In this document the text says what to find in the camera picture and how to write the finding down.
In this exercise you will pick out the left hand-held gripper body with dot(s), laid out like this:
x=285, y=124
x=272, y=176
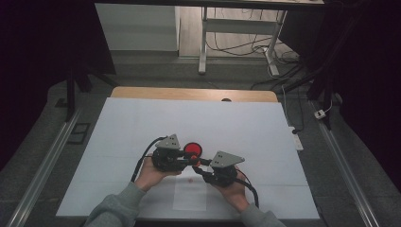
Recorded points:
x=167, y=159

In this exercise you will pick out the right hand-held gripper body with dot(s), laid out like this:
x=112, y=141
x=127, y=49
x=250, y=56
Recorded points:
x=222, y=175

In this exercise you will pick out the person's right hand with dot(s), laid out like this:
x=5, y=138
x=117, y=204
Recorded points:
x=233, y=194

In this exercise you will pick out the person's left hand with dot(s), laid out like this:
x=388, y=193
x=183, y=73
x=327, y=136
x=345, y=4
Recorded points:
x=151, y=176

